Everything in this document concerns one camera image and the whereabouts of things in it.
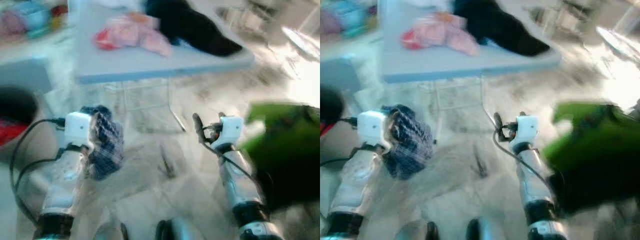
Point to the pink garment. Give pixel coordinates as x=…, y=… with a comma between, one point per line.
x=130, y=35
x=437, y=35

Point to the black fleece garment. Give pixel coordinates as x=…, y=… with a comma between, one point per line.
x=502, y=30
x=195, y=30

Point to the pink bag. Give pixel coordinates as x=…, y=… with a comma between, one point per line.
x=11, y=24
x=325, y=22

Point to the robot leg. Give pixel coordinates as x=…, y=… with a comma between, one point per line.
x=110, y=231
x=485, y=230
x=420, y=231
x=177, y=230

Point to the green t-shirt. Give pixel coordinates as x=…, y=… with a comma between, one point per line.
x=595, y=135
x=285, y=130

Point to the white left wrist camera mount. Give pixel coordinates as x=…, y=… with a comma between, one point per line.
x=77, y=130
x=372, y=129

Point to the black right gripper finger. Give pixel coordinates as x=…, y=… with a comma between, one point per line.
x=498, y=125
x=199, y=127

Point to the blue cloth piece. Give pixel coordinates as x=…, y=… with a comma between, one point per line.
x=482, y=40
x=175, y=41

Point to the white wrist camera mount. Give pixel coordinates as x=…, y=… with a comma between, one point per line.
x=230, y=131
x=526, y=130
x=77, y=130
x=372, y=129

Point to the robot left leg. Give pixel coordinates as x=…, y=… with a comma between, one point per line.
x=110, y=231
x=420, y=231

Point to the teal plastic container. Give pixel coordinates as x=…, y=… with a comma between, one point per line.
x=35, y=17
x=347, y=16

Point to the blue plaid shirt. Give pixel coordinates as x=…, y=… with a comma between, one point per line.
x=107, y=145
x=410, y=145

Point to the red garment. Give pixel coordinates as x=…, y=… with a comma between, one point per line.
x=10, y=135
x=325, y=129

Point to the grey laundry basket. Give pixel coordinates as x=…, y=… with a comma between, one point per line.
x=31, y=145
x=340, y=132

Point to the robot right leg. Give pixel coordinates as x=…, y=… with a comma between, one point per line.
x=485, y=230
x=177, y=230

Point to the grey folding table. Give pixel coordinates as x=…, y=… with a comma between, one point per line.
x=140, y=62
x=450, y=62

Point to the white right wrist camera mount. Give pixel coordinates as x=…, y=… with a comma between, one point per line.
x=230, y=131
x=526, y=130

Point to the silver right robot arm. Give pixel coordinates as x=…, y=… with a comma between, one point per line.
x=537, y=190
x=245, y=190

